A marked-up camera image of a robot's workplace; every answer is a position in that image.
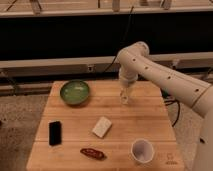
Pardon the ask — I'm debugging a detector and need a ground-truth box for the clear plastic bottle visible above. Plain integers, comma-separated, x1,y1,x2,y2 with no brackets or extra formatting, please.
120,88,130,104

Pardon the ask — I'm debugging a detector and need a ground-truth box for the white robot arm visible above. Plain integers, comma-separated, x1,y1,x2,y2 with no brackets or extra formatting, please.
117,42,213,171

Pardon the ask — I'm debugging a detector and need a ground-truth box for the green bowl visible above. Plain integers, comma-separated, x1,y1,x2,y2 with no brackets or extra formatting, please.
60,80,90,105

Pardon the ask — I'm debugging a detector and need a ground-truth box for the wooden table board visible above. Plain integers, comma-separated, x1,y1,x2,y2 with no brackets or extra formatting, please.
27,81,184,171

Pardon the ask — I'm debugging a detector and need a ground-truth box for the white paper cup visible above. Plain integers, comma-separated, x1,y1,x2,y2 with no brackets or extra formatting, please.
131,139,155,164

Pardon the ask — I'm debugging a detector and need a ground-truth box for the black rectangular block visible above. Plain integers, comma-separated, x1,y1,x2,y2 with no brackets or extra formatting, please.
49,121,62,146

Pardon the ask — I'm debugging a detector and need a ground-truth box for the black hanging cable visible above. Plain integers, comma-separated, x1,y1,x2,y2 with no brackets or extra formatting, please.
101,5,135,74

